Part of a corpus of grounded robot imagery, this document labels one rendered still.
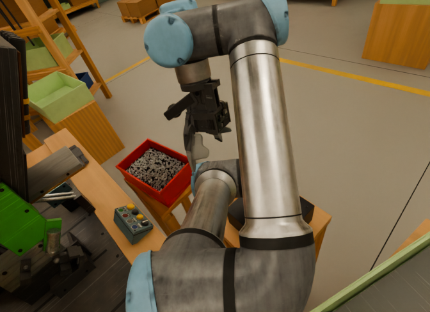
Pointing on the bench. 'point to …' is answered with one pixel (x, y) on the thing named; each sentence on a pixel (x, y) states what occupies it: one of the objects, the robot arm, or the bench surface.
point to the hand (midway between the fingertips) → (206, 155)
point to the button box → (135, 234)
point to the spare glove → (79, 155)
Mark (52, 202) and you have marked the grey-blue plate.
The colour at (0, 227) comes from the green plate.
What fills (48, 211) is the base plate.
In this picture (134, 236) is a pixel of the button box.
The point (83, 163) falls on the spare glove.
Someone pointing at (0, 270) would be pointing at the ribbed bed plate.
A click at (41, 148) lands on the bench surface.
